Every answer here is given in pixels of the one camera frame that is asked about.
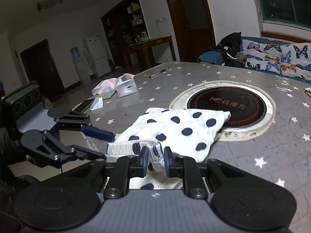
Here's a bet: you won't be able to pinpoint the pink white plastic bag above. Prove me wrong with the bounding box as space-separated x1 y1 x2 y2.
92 78 117 100

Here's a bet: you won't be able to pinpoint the black jacket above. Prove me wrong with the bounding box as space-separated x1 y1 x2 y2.
209 31 243 67

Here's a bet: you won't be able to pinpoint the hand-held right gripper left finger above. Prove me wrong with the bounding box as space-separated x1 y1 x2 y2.
41 147 149 199

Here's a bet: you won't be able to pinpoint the wooden side table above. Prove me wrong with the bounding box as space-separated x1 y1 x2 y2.
121 36 176 70

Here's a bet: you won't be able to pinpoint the blue sofa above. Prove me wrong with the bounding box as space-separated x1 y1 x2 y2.
197 36 311 82

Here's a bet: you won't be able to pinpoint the dark entrance door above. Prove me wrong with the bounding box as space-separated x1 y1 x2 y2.
19 38 65 95

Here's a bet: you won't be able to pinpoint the black pen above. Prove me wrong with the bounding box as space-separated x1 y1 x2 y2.
149 67 170 78

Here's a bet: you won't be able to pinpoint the black smartphone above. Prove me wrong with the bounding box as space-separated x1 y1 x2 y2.
79 99 95 113

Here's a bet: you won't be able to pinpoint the grey star print tablecloth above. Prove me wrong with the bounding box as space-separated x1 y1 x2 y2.
70 62 311 233

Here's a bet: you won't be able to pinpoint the green framed window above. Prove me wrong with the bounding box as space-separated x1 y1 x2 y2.
254 0 311 28

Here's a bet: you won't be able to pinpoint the round black induction cooktop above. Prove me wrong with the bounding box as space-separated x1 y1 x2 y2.
169 81 276 142

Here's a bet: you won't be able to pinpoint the dark wooden shelf cabinet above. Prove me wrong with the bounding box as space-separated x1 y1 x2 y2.
101 0 150 66

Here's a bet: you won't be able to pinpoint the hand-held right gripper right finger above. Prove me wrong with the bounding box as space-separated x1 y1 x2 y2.
164 147 270 199

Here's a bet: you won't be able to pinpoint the white water dispenser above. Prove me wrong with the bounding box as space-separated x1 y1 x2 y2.
70 46 91 85

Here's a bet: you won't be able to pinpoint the small white packet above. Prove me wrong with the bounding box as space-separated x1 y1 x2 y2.
90 97 104 111

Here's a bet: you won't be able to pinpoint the olive green cloth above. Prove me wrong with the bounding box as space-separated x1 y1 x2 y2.
234 52 247 68

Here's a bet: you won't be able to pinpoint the brown wooden door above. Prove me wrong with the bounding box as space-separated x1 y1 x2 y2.
160 0 217 62

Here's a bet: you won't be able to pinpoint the white polka dot pants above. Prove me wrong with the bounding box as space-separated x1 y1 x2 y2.
106 107 231 190

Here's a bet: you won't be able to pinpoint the white refrigerator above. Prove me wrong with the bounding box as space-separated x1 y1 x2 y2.
85 34 112 78

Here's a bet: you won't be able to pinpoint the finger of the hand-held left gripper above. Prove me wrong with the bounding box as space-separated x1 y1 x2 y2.
54 116 115 142
36 130 107 168

